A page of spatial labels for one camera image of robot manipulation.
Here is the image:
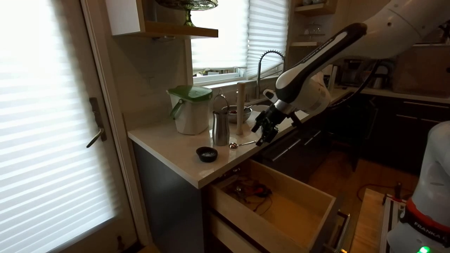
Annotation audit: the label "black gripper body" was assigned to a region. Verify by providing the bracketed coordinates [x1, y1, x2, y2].
[263, 98, 295, 128]

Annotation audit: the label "wooden drawer with grey front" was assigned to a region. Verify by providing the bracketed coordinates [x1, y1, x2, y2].
[205, 159, 350, 253]

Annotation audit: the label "closed wooden drawer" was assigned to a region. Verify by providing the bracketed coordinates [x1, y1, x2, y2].
[205, 209, 265, 253]

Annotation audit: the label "wooden paper towel pole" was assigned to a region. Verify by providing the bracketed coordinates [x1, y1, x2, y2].
[235, 81, 246, 138]

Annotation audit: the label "metal bowl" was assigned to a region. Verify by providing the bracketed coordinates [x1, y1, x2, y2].
[228, 105, 253, 125]

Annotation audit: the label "arched chrome faucet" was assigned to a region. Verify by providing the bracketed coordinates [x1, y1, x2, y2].
[255, 49, 287, 100]

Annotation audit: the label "silver metal pitcher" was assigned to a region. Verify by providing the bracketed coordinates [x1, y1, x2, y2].
[211, 93, 232, 146]

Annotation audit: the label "small black round dish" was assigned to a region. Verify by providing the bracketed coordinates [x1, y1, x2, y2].
[196, 145, 220, 164]

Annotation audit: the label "white bin with green lid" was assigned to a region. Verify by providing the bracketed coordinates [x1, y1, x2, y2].
[167, 83, 215, 138]

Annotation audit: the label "white window blind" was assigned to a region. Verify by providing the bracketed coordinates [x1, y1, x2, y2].
[190, 0, 290, 79]

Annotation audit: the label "wooden corner shelf unit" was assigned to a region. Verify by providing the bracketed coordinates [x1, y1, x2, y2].
[286, 0, 340, 50]

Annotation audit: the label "dark countertop appliance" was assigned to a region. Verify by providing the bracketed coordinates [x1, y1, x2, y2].
[336, 58, 395, 91]

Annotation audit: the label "dark kitchen cabinets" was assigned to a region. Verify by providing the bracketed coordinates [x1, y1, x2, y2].
[255, 93, 450, 181]

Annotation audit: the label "grey base cabinet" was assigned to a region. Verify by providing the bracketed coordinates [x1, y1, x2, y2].
[132, 142, 210, 253]

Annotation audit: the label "glass cake stand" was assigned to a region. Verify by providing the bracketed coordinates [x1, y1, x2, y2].
[155, 0, 221, 28]

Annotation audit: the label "wooden platform board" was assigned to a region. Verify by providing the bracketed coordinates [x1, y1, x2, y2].
[350, 187, 388, 253]

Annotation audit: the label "white door blind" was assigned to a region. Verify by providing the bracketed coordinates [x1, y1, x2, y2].
[0, 0, 118, 253]

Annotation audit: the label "long silver cabinet bar handle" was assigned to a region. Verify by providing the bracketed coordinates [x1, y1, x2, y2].
[272, 138, 304, 164]

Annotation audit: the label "short silver cabinet bar handle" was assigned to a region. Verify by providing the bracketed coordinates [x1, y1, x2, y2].
[302, 129, 324, 147]

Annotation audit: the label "tangled brown cables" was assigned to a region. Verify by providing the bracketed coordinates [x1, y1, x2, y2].
[229, 178, 274, 212]

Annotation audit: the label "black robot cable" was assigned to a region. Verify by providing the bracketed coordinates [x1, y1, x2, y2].
[328, 60, 384, 111]

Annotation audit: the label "dark drawer bar handle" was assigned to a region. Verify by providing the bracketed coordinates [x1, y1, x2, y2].
[328, 209, 352, 253]

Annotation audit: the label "wooden wall shelf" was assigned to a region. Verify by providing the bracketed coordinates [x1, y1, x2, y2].
[139, 20, 221, 39]

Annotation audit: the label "metal robot stand frame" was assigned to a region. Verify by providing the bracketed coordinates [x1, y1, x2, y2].
[380, 191, 409, 253]

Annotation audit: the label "metal door lever handle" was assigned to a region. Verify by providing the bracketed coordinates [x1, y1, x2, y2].
[85, 95, 108, 149]

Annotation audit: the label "white wall cabinet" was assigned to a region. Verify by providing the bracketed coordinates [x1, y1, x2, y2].
[104, 0, 146, 38]

